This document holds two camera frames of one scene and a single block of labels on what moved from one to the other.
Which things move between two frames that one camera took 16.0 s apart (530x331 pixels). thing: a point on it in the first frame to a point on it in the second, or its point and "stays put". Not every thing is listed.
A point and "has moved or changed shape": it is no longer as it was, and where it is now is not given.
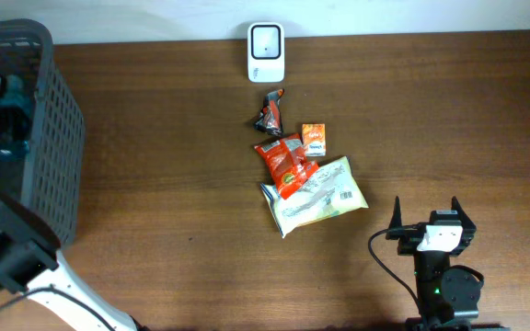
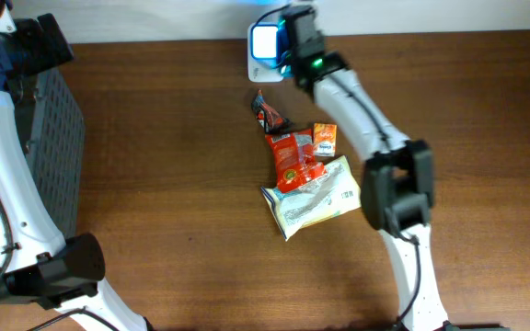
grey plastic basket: x=47 y=178 stays put
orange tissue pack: x=314 y=139 to x=324 y=139
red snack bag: x=286 y=162 has moved or changed shape
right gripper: x=412 y=240 to x=301 y=24
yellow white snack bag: x=332 y=189 stays put
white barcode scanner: x=266 y=51 stays put
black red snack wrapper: x=270 y=119 has moved or changed shape
